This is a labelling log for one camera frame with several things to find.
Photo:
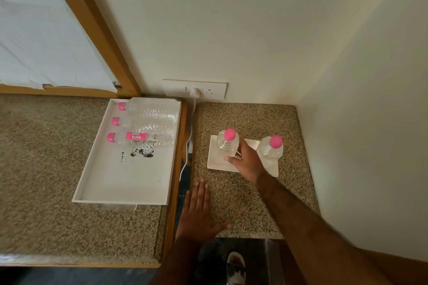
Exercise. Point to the wooden window frame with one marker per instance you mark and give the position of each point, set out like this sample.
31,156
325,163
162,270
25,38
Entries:
97,34

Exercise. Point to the large white rectangular tray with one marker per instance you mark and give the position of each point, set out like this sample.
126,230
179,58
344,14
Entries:
130,178

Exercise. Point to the white power plug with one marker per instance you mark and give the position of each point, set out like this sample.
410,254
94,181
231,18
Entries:
194,92

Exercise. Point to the pink labelled clear water bottle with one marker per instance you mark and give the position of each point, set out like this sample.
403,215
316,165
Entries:
140,137

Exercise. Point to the person's right forearm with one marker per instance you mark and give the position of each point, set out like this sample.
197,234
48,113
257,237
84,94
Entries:
307,228

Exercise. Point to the person's left middle finger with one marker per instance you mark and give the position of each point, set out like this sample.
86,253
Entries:
200,193

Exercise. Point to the white window covering sheet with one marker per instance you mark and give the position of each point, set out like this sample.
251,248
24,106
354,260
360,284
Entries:
40,27

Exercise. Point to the person's right hand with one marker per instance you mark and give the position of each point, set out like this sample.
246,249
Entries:
249,163

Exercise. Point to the wooden counter edge trim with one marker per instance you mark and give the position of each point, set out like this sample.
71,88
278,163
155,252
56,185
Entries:
175,181

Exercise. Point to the clear water bottle pink cap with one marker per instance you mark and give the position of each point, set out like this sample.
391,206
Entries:
271,151
150,106
147,121
227,143

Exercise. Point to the white wall socket plate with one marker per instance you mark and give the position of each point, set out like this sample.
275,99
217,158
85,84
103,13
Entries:
214,91

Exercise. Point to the person's white shoe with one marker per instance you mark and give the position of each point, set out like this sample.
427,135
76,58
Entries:
235,268

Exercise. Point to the person's left forearm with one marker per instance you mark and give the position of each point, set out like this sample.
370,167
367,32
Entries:
179,263

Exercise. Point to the person's left little finger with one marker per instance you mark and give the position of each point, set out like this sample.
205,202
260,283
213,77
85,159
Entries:
186,201

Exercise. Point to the person's left thumb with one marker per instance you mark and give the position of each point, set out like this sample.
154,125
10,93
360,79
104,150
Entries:
221,228

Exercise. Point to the person's right thumb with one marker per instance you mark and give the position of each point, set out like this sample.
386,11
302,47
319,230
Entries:
232,159

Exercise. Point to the small white square tray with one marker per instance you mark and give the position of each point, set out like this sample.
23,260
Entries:
217,161

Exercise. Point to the person's left hand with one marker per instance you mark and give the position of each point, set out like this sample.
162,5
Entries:
195,218

